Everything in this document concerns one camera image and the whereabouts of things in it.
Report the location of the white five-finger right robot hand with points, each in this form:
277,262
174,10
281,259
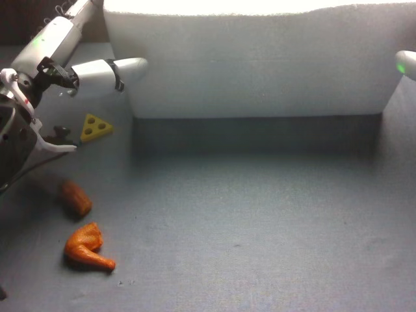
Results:
52,39

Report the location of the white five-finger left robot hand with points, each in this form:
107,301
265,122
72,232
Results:
408,63

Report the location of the white foam block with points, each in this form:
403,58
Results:
260,35

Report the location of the yellow toy cheese wedge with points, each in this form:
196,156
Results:
96,130

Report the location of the orange-brown ribbed toy food piece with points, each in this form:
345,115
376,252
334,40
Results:
76,198

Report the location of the orange toy chicken drumstick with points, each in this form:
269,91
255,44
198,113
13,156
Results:
83,243

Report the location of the grey table cloth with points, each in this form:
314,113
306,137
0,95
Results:
243,227

